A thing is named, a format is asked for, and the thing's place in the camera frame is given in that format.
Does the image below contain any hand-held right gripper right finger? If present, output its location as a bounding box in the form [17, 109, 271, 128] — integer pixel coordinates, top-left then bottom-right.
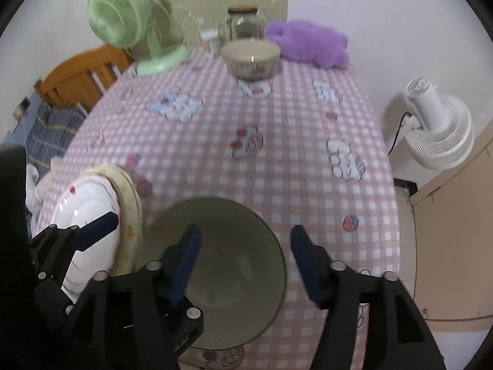
[291, 225, 447, 370]

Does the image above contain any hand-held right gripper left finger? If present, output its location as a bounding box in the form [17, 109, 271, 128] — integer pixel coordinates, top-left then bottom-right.
[65, 224, 203, 370]

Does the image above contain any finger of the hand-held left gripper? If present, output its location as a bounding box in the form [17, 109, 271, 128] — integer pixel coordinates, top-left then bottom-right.
[29, 212, 120, 278]
[167, 306, 205, 357]

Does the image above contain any white plate with red print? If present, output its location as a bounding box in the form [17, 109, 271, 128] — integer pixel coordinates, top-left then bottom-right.
[50, 175, 122, 305]

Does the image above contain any cream plate with yellow flowers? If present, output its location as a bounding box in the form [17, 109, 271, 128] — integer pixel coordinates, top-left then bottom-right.
[90, 164, 144, 276]

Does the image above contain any large grey-green floral bowl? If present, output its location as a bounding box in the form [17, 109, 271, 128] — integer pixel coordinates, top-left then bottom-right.
[141, 197, 287, 351]

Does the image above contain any white cloth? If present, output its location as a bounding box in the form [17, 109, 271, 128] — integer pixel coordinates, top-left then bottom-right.
[25, 164, 45, 216]

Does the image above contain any blue plaid blanket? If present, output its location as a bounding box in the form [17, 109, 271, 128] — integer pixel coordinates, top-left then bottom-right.
[23, 102, 87, 166]

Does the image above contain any pink checked tablecloth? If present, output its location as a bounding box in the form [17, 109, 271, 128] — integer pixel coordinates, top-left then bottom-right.
[39, 48, 401, 370]

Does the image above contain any beige cabinet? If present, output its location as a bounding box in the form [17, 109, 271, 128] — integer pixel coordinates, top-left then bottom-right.
[409, 117, 493, 332]

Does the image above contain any white floor fan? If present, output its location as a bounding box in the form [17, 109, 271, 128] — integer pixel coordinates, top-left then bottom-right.
[404, 77, 474, 170]

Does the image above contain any green desk fan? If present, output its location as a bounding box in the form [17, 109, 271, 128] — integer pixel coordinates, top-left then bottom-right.
[87, 0, 189, 76]

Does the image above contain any cotton swab box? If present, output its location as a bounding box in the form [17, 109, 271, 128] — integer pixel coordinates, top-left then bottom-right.
[200, 29, 221, 56]

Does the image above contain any floral bowl with tall foot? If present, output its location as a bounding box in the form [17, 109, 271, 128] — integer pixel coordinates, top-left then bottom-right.
[221, 39, 281, 80]

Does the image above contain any purple plush toy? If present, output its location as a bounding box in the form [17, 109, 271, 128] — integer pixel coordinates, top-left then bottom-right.
[266, 18, 350, 70]

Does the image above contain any glass jar with black lid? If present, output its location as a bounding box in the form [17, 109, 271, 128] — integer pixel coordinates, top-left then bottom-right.
[227, 6, 266, 43]

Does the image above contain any black fan cable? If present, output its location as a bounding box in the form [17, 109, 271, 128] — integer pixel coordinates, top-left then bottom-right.
[386, 112, 413, 155]

